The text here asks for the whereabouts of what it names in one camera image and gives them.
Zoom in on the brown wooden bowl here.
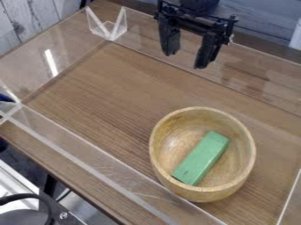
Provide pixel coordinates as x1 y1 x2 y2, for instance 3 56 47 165
150 106 257 202

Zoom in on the clear acrylic tray wall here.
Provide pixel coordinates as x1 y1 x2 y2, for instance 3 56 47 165
0 85 227 225

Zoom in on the clear acrylic corner bracket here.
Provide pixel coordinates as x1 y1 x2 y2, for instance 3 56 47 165
85 7 128 41

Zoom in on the green rectangular block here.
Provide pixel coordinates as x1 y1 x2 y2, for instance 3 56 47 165
172 131 231 186

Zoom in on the black table leg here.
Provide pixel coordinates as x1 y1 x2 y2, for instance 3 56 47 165
45 175 58 197

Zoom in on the white object at right edge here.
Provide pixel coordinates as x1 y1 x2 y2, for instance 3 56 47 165
289 18 301 50

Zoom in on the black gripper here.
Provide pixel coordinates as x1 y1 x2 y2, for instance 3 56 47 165
154 0 239 69

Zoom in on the black cable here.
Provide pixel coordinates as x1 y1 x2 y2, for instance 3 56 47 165
0 192 57 225

